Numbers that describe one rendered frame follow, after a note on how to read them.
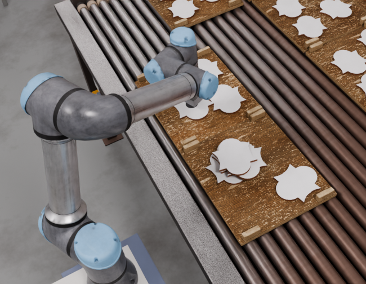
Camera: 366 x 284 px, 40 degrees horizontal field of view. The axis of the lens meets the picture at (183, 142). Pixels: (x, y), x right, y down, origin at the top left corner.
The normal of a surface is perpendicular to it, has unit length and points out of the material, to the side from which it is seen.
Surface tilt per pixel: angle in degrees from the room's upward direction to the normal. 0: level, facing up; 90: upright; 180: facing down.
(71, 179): 85
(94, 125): 67
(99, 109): 35
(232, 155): 0
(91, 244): 6
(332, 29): 0
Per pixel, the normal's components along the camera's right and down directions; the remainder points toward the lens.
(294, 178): -0.11, -0.62
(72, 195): 0.68, 0.46
